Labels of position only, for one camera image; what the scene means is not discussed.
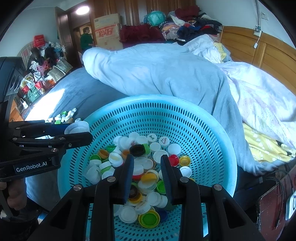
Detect red bottle cap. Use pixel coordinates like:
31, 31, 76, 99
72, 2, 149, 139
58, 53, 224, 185
168, 154, 179, 167

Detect light blue duvet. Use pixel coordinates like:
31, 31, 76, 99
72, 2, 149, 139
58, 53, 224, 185
82, 36, 295, 175

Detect black bottle cap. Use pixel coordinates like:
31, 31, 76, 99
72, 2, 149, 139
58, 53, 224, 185
129, 144, 146, 157

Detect wooden headboard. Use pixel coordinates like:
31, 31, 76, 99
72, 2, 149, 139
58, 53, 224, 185
220, 26, 296, 93

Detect person in green sweater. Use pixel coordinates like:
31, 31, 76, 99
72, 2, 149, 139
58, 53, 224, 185
80, 27, 94, 53

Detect yellow patterned sheet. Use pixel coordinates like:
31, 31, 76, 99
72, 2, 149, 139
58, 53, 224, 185
243, 123, 295, 163

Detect cluttered wooden side shelf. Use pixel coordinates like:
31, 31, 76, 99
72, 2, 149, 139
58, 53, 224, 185
9, 35, 73, 122

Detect pile of clothes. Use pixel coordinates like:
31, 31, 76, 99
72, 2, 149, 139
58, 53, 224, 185
120, 6, 223, 48

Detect cardboard box red print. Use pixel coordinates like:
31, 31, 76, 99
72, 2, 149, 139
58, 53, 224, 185
94, 14, 123, 50

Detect dark blue bed blanket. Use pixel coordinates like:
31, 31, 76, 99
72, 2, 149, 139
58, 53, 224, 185
25, 68, 126, 210

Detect person's left hand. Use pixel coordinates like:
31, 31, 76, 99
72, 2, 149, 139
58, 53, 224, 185
0, 179, 27, 210

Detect yellow green nested caps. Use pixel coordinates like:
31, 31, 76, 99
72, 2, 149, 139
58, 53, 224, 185
138, 210, 160, 228

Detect turquoise perforated plastic basket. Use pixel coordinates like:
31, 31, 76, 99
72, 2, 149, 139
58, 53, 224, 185
57, 94, 238, 241

